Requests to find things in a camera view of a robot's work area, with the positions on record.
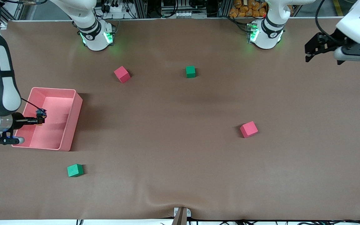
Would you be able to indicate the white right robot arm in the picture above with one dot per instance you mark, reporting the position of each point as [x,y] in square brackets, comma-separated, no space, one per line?
[3,90]

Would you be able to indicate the aluminium frame profile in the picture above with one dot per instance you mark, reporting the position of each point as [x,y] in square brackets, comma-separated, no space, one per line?
[4,25]

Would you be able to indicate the pink plastic bin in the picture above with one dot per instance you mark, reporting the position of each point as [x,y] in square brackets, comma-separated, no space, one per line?
[55,106]

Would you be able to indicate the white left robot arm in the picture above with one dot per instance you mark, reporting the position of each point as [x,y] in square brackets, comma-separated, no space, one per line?
[266,37]

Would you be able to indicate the grey metal bracket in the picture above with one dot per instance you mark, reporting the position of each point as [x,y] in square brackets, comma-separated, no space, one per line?
[188,213]

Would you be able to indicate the orange snack packets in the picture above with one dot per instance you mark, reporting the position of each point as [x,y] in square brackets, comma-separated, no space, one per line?
[245,9]

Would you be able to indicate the brown camera pole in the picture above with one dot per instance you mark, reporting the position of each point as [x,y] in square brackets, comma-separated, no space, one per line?
[180,217]

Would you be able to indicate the orange mushroom push button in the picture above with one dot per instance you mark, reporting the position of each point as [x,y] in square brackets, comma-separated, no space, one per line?
[41,112]

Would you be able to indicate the pink foam cube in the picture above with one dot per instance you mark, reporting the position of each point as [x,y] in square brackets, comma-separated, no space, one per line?
[248,129]
[122,74]

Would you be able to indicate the aluminium equipment rack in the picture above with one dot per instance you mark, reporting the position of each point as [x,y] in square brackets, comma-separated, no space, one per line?
[142,7]

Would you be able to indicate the white power strip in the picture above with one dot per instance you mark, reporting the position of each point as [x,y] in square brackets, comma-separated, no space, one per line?
[116,8]

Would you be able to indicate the brown table mat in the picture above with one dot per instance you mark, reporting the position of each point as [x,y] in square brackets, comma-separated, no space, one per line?
[180,172]

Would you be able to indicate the green foam cube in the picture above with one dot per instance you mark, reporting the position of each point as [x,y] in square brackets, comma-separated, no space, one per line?
[190,71]
[75,170]

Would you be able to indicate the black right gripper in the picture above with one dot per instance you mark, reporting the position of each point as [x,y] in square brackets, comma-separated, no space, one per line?
[19,121]

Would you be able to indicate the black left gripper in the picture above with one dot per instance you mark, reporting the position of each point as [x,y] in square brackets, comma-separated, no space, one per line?
[327,43]

